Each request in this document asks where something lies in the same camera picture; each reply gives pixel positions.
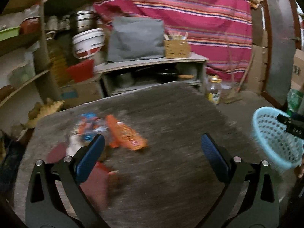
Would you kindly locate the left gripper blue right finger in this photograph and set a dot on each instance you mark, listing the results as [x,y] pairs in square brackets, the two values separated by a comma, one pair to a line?
[249,197]

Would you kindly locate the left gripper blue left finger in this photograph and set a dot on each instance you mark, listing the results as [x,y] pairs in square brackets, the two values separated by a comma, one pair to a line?
[44,207]

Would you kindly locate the dark red box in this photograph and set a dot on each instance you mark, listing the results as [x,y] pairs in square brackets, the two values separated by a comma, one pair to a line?
[100,184]

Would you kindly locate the clear orange-edged snack wrapper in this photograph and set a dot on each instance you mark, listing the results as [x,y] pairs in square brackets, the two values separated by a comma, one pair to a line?
[89,125]

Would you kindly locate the orange snack bag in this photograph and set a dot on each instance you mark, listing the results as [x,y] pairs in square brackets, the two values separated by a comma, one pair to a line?
[124,136]

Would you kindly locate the light blue plastic basket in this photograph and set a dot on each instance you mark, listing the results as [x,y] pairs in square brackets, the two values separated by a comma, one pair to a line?
[269,129]

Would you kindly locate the green plastic bag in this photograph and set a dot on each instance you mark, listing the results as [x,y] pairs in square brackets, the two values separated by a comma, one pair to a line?
[294,100]

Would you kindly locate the wooden broom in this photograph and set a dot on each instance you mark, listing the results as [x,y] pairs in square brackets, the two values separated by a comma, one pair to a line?
[234,94]

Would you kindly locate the cooking oil bottle yellow label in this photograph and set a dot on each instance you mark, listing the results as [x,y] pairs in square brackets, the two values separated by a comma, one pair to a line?
[214,89]

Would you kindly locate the yellow egg carton tray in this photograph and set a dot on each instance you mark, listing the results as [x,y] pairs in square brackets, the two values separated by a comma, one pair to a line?
[42,110]

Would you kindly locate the grey shaggy table mat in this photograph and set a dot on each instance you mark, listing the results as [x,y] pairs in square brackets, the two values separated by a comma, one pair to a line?
[170,183]

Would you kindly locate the cardboard box under bowl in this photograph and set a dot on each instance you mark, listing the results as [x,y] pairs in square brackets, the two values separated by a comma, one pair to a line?
[76,94]

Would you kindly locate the wooden corner shelf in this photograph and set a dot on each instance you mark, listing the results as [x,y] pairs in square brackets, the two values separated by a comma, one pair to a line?
[26,76]

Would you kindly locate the red plastic bowl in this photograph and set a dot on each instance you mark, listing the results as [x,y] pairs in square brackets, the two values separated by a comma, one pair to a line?
[81,71]

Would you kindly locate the red striped hanging cloth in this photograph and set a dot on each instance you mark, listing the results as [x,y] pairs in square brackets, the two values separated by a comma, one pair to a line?
[220,30]

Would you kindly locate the wooden chopstick holder box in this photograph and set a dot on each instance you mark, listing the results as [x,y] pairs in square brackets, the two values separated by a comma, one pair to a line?
[176,45]

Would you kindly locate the large yellow oil jug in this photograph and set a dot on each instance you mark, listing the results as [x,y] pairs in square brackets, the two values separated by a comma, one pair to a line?
[57,60]

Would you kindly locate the white plastic bucket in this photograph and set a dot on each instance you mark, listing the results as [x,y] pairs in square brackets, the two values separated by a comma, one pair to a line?
[86,44]

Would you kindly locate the green plastic tray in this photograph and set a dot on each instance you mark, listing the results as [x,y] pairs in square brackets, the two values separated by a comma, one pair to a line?
[9,33]

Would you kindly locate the grey fabric cover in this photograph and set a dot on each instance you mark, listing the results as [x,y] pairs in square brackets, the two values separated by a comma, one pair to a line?
[136,38]

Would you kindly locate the steel pot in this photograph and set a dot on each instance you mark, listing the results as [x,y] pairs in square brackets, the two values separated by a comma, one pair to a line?
[83,20]

